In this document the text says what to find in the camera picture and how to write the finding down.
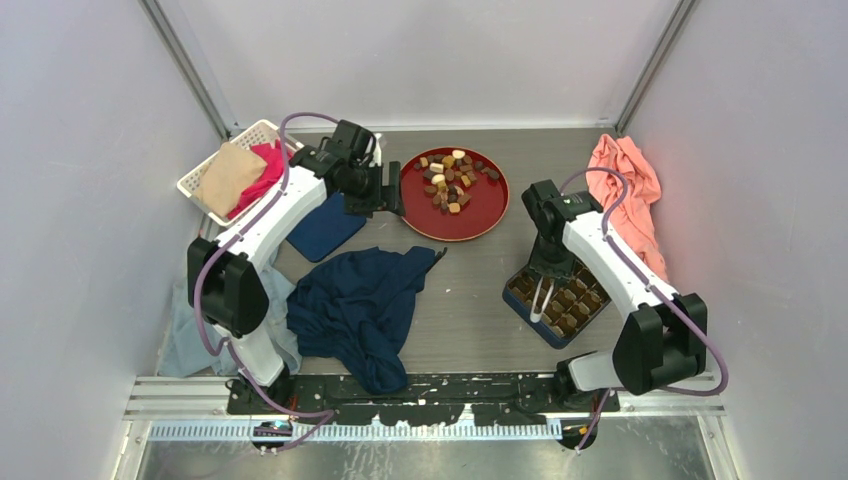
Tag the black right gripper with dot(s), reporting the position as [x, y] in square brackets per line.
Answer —
[541, 266]

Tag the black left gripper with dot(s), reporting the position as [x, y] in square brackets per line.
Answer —
[384, 198]

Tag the clear plastic metal tongs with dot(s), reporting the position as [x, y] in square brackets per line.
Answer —
[540, 301]

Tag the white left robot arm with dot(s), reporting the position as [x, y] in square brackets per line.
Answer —
[229, 301]

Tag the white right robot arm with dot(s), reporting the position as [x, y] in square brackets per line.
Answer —
[662, 338]

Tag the blue chocolate tin box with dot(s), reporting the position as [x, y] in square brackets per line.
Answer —
[573, 306]

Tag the blue tin lid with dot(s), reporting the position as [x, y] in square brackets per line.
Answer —
[325, 229]

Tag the red round tray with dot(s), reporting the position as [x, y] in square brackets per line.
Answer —
[474, 181]

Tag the salmon pink cloth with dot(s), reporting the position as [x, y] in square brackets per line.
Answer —
[632, 218]

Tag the dark blue cloth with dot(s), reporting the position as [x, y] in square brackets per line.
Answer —
[357, 307]

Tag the pink magenta cloth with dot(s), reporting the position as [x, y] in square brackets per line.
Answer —
[272, 155]

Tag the beige cloth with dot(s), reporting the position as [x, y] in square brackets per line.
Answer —
[231, 170]

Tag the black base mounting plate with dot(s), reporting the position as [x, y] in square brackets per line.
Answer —
[493, 399]

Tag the white plastic basket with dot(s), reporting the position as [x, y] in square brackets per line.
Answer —
[261, 132]

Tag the light blue cloth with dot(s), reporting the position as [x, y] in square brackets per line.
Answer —
[184, 353]

